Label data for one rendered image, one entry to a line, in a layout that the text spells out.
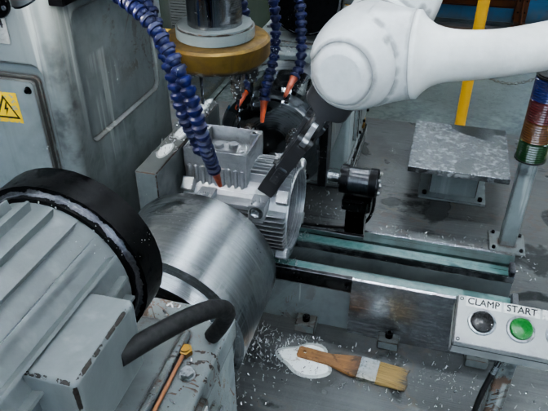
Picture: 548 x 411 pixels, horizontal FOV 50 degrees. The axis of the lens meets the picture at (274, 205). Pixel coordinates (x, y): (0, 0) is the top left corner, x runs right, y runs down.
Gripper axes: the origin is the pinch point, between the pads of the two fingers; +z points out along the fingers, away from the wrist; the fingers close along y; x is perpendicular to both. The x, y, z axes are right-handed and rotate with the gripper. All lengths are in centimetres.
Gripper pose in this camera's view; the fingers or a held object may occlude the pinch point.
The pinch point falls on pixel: (274, 178)
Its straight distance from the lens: 102.0
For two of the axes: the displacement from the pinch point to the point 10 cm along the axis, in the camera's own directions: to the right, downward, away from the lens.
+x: 8.3, 5.5, 0.8
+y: -2.7, 5.4, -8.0
